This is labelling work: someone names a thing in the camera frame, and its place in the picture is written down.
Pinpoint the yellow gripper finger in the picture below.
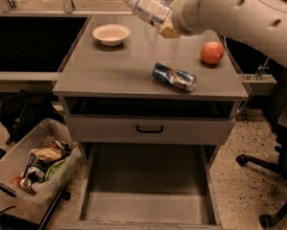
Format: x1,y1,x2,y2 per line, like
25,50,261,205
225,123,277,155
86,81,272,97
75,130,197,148
158,20,179,38

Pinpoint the grey open drawer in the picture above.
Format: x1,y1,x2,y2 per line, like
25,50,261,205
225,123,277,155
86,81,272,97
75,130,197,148
60,144,224,230

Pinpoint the dark blue snack bag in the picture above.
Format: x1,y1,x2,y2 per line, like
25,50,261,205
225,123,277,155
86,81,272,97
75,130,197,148
23,154,51,183

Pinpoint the black backpack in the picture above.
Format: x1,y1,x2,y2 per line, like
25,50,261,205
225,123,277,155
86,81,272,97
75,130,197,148
0,91,64,145

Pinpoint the white bowl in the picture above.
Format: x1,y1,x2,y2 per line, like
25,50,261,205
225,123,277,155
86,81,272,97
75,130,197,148
92,24,131,47

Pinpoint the black drawer handle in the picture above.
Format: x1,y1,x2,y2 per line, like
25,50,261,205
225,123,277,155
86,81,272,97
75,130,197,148
136,125,164,133

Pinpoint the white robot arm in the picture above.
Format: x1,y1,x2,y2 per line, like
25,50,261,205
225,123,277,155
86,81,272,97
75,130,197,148
158,0,287,69

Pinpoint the clear plastic storage bin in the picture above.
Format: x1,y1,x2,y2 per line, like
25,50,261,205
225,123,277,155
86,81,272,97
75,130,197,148
0,119,82,222

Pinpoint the yellow chip bag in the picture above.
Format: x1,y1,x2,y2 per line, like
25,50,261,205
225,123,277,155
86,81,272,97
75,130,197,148
32,148,63,162

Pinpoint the grey drawer cabinet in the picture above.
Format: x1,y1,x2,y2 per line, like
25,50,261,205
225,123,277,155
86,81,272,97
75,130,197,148
52,14,250,165

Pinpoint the grey closed top drawer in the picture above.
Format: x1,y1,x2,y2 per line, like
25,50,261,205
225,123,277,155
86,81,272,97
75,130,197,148
65,114,235,146

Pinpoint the red soda can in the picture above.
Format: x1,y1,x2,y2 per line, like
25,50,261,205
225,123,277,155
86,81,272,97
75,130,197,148
11,176,32,191

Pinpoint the green snack packet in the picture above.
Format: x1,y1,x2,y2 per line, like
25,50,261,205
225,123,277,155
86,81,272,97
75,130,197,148
44,159,65,180

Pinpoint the crushed blue soda can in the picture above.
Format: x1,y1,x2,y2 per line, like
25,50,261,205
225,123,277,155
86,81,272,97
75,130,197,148
152,62,197,92

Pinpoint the red apple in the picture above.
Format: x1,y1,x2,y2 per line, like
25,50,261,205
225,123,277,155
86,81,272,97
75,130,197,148
201,41,224,64

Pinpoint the black office chair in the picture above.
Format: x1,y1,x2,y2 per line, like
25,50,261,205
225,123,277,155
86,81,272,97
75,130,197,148
236,80,287,228

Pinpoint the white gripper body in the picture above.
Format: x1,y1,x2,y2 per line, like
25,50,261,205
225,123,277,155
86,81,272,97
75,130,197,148
171,0,209,36

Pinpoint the metal clamp rod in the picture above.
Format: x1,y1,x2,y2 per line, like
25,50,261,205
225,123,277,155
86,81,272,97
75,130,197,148
251,57,270,81

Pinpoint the clear plastic water bottle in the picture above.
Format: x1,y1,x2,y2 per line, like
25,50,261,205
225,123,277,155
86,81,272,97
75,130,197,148
122,0,172,29

